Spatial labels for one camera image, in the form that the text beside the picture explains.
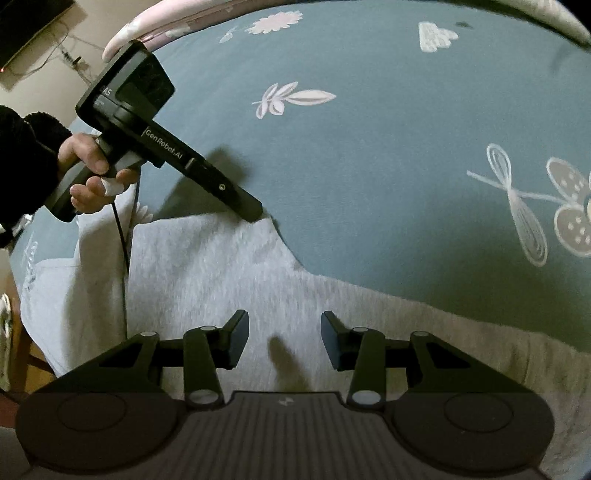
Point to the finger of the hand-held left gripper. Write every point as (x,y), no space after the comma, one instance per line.
(231,194)

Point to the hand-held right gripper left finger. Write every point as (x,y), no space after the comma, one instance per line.
(236,339)

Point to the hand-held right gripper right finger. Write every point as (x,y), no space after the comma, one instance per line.
(332,339)

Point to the grey sweatpants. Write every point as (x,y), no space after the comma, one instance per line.
(231,267)

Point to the person's left forearm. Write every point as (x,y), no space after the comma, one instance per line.
(23,161)

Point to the person's left hand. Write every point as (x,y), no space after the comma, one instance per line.
(85,147)

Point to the pink floral folded quilt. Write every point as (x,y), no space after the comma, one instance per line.
(134,27)

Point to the power strip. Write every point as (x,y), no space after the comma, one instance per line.
(73,61)

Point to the bed with teal floral sheet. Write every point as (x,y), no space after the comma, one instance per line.
(369,184)

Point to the black wall television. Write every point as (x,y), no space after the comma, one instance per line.
(27,23)

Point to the wooden bed frame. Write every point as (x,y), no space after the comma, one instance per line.
(30,364)

